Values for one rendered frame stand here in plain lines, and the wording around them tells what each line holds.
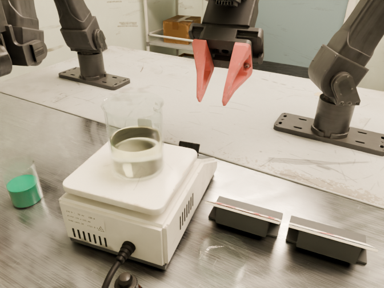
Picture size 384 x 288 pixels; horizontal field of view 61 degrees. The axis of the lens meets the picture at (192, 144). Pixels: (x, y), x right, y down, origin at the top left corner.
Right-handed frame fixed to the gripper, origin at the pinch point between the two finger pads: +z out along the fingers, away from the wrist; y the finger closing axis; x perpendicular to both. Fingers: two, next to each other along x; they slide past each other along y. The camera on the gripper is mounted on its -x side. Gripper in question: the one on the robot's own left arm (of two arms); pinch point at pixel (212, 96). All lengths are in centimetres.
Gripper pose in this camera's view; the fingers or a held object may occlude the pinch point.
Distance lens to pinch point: 44.8
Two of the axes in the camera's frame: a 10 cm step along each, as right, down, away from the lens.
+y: 9.4, 1.8, -2.9
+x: 2.2, 3.4, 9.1
